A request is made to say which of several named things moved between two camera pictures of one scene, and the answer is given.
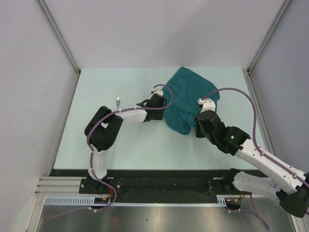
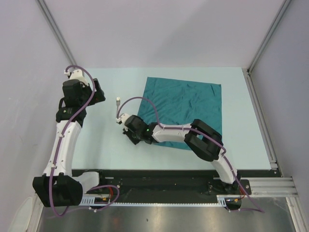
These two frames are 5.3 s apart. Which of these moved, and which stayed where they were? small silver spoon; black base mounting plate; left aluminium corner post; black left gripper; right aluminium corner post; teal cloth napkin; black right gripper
Moved: black left gripper; teal cloth napkin; black right gripper
Stayed: right aluminium corner post; black base mounting plate; small silver spoon; left aluminium corner post
